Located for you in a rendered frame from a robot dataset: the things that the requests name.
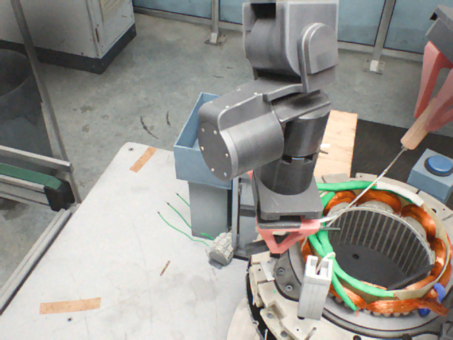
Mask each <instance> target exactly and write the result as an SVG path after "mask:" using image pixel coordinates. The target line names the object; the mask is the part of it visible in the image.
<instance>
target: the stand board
mask: <svg viewBox="0 0 453 340"><path fill-rule="evenodd" d="M356 126H357V114H355V113H347V112H342V111H333V110H331V111H330V115H329V118H328V123H327V126H326V131H325V133H324V138H323V141H322V144H329V145H330V146H321V148H320V149H321V150H324V151H326V152H328V154H324V153H321V152H320V153H319V156H318V161H316V164H315V169H314V172H313V174H314V177H315V176H319V175H320V177H322V175H325V174H330V173H346V175H347V178H349V176H350V170H351V160H352V154H353V149H354V143H355V132H356Z"/></svg>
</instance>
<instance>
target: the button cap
mask: <svg viewBox="0 0 453 340"><path fill-rule="evenodd" d="M427 166H428V167H429V168H430V169H431V170H433V171H435V172H438V173H448V172H450V170H451V168H452V163H451V162H450V161H449V160H448V159H447V158H446V157H443V156H440V155H434V156H431V157H429V160H428V162H427Z"/></svg>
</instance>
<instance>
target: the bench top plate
mask: <svg viewBox="0 0 453 340"><path fill-rule="evenodd" d="M148 147H151V146H145V145H142V144H136V143H131V142H126V143H125V144H124V145H123V146H122V147H121V149H120V150H119V152H118V153H117V154H116V156H115V158H114V159H113V161H111V163H110V164H109V166H108V167H107V168H106V170H105V171H104V173H103V174H102V175H101V176H100V179H99V180H98V181H97V183H96V184H95V185H94V187H93V188H92V189H91V190H90V192H89V193H88V195H87V197H86V198H85V200H84V201H83V202H82V204H81V205H80V206H79V207H78V209H77V210H76V212H75V214H74V215H73V216H72V218H71V219H70V220H69V222H68V224H66V225H65V226H64V228H63V230H62V232H61V233H60V234H59V236H58V237H57V239H56V240H55V241H54V243H53V244H52V246H51V247H50V248H49V250H48V251H47V253H46V254H45V255H44V256H43V258H42V260H41V261H40V263H38V265H37V266H36V268H35V269H34V270H33V272H32V273H31V275H30V277H29V278H28V280H27V281H26V282H25V283H24V284H23V285H22V287H21V289H20V290H19V292H18V294H17V295H16V296H15V297H14V299H12V301H11V302H10V304H9V305H8V307H7V309H6V310H5V311H4V313H3V314H2V316H0V340H227V333H228V330H229V325H230V323H231V318H232V317H233V314H234V312H235V310H236V308H237V306H238V305H239V302H240V301H241V300H242V299H243V298H244V296H245V275H246V274H247V273H248V272H247V263H248V261H244V260H238V259H234V258H232V259H231V261H230V262H229V264H228V265H226V266H225V265H224V266H223V267H222V268H221V269H219V270H218V269H217V268H215V267H213V266H212V265H210V264H209V262H208V261H209V259H210V258H209V252H210V246H211V245H212V244H213V241H212V240H209V239H202V238H198V237H193V236H192V231H191V228H190V227H189V226H188V225H187V223H186V222H185V221H184V220H183V219H182V218H181V217H180V215H179V214H178V213H177V212H176V211H175V210H174V209H173V208H172V207H174V208H175V209H176V210H177V211H178V212H179V213H180V214H181V215H182V217H183V218H184V219H185V220H186V221H187V222H188V224H189V225H190V226H191V213H190V207H189V206H188V205H187V204H186V203H185V201H186V202H187V203H188V204H189V205H190V203H189V185H188V183H187V181H183V180H179V179H176V173H175V158H174V152H173V151H169V150H163V149H160V148H157V150H156V152H155V153H154V154H153V155H152V156H151V157H150V160H149V161H148V162H147V163H146V164H145V165H144V166H143V167H142V168H141V169H140V170H139V171H138V172H137V173H136V172H134V171H132V170H130V168H131V167H132V166H133V164H134V163H135V162H136V161H137V160H138V159H139V158H140V157H141V155H142V154H143V153H144V152H145V150H147V149H148ZM152 148H154V147H152ZM175 192H176V193H178V194H179V195H180V196H181V197H182V199H184V200H185V201H182V199H180V197H179V196H178V195H177V194H176V193H175ZM166 201H167V202H168V203H169V204H170V205H171V206H172V207H170V206H169V205H168V204H167V203H166ZM157 211H159V213H160V214H161V215H162V217H163V219H164V220H166V221H167V222H168V223H169V224H171V225H172V226H173V227H176V228H177V229H179V230H181V231H183V232H186V233H187V234H188V236H190V237H191V238H192V239H194V240H201V241H204V242H206V243H207V244H208V245H209V247H208V246H207V245H206V244H205V243H202V242H195V241H193V240H191V239H189V238H188V237H187V236H186V235H185V234H184V233H181V232H180V231H178V230H176V229H174V228H173V227H171V226H170V225H168V224H167V223H166V222H164V221H163V220H162V218H161V217H160V215H159V214H158V212H157ZM98 297H101V299H100V308H99V309H93V310H82V311H79V312H69V313H60V314H40V315H39V307H40V303H46V302H65V301H74V300H87V299H93V298H98Z"/></svg>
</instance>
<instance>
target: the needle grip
mask: <svg viewBox="0 0 453 340"><path fill-rule="evenodd" d="M437 97H438V96H436V97H435V98H434V99H433V101H432V102H430V104H429V105H428V106H427V108H426V110H424V112H423V113H422V114H421V116H420V117H419V118H418V120H416V121H415V122H414V124H413V125H412V127H411V128H410V129H409V131H408V132H407V133H406V134H405V135H404V137H403V138H401V139H400V142H401V143H402V144H403V145H404V147H406V148H408V149H410V150H412V149H414V148H415V147H416V146H418V145H419V143H420V142H421V141H422V139H423V138H424V137H425V136H426V135H427V133H428V132H429V131H426V130H424V129H423V127H424V125H425V122H426V120H427V117H428V115H429V112H430V111H431V109H432V108H433V105H434V103H435V101H436V99H437Z"/></svg>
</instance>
